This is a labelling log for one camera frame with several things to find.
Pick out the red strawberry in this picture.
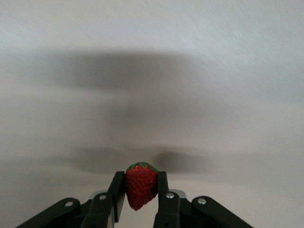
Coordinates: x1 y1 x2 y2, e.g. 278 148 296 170
125 161 159 211

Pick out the brown table cloth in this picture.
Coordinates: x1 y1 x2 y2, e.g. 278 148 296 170
0 0 304 228

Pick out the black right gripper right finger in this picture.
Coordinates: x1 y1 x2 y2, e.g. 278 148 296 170
153 170 252 228

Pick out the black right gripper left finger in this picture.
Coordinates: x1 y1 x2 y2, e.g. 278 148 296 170
16 171 126 228

